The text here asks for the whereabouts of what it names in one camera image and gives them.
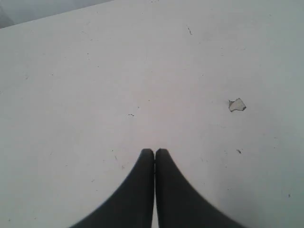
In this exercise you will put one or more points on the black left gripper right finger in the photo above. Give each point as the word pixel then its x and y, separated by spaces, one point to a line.
pixel 179 205

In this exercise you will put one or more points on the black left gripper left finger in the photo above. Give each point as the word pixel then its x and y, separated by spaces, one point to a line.
pixel 131 205

